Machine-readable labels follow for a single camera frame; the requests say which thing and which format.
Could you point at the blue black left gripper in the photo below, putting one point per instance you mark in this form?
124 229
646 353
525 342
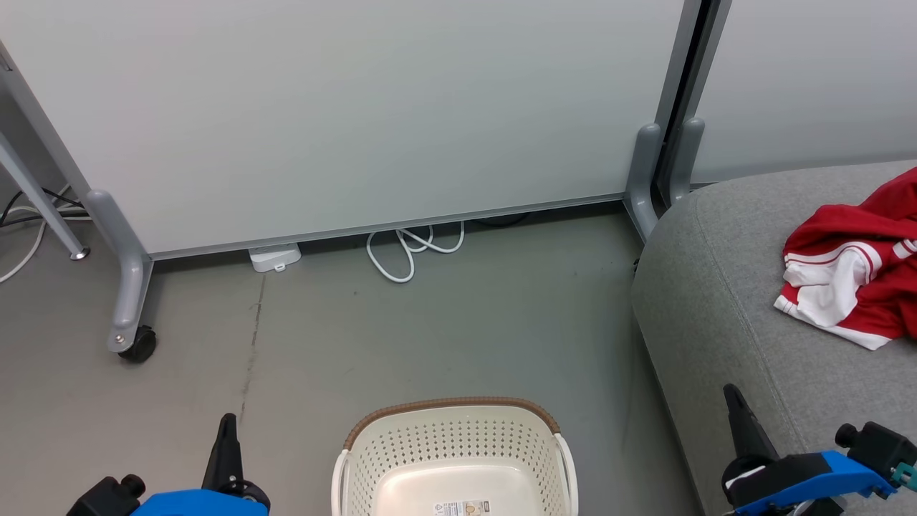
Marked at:
200 504

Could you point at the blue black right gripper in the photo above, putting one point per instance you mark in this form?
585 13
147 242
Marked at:
809 476

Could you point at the red white garment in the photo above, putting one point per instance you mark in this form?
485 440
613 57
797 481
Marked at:
867 265

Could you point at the white perforated laundry basket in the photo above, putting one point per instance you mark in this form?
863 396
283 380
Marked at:
458 451

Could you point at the basket label sticker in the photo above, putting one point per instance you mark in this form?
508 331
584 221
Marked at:
462 508

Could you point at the grey fabric sofa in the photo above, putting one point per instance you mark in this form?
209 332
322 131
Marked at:
723 315

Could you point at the black caster wheel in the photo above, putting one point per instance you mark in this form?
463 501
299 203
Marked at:
140 345

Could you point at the white power adapter box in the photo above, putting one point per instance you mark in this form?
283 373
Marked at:
274 256

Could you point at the grey partition foot with caster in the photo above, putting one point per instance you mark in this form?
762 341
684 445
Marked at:
129 272

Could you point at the grey slanted table leg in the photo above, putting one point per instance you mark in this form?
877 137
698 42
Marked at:
39 204

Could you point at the large white partition panel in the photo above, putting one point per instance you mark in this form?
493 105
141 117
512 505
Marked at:
344 107

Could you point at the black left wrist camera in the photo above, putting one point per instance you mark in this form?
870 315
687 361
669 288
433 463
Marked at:
107 498

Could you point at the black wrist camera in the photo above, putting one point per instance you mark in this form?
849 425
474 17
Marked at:
107 498
877 448

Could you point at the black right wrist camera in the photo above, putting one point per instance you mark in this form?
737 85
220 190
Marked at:
877 448

